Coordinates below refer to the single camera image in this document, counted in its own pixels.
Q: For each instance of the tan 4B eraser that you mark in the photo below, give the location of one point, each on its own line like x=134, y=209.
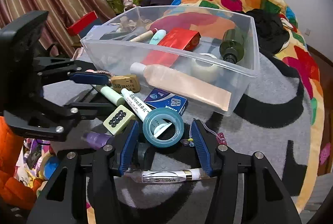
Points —
x=129, y=82

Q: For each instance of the cream tube red cap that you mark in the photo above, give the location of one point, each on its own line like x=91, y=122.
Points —
x=144, y=36

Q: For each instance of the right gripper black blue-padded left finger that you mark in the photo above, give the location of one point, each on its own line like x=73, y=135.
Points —
x=63, y=199

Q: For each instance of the pink slipper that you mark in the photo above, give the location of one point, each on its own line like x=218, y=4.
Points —
x=324, y=154

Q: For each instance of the small yellow blue charm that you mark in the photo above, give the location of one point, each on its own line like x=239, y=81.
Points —
x=188, y=142

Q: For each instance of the pink bunny toy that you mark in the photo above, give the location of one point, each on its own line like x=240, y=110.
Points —
x=128, y=4

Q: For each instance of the white tape roll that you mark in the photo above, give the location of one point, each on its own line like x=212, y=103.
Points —
x=204, y=71

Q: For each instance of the red box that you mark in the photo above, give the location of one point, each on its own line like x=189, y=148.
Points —
x=82, y=23

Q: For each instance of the purple black spray bottle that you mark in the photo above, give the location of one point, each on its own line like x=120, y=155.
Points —
x=96, y=140

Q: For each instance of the mint green small tube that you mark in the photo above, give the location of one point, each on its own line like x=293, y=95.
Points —
x=157, y=37

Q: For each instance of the colourful patchwork quilt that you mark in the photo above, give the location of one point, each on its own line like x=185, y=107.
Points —
x=295, y=55

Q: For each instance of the light green stick tube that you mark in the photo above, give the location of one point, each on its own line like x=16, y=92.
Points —
x=113, y=96

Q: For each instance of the dark green bottle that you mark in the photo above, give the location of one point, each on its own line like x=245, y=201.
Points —
x=232, y=45

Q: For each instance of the green mahjong tile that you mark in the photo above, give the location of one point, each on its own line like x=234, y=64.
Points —
x=118, y=120

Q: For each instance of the red envelope packet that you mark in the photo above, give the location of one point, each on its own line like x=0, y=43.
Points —
x=177, y=38

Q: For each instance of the white ointment tube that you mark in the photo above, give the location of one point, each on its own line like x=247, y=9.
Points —
x=137, y=105

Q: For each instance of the blue small card box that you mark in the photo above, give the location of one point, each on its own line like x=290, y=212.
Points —
x=158, y=98

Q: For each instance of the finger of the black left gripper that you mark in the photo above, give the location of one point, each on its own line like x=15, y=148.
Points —
x=91, y=110

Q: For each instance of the orange jacket sleeve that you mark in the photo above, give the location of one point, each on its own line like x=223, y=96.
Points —
x=14, y=192

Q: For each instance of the clear plastic storage bin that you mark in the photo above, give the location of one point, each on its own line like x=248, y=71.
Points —
x=109, y=48

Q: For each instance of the pink charm keychain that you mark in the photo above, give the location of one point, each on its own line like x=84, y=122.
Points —
x=221, y=138

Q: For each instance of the beige foundation tube white cap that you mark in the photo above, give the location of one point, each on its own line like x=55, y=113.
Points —
x=177, y=82

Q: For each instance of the grey black blanket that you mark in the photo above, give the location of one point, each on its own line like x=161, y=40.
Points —
x=273, y=116

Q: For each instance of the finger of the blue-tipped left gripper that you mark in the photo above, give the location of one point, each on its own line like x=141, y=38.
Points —
x=90, y=78

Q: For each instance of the black clothing pile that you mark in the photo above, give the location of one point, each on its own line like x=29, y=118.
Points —
x=272, y=36

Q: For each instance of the white gold-tipped pen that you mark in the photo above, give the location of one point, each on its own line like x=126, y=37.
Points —
x=166, y=177

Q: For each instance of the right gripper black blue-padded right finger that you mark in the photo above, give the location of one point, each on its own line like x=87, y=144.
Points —
x=265, y=198

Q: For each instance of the teal tape roll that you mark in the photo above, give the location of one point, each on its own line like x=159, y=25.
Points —
x=157, y=122

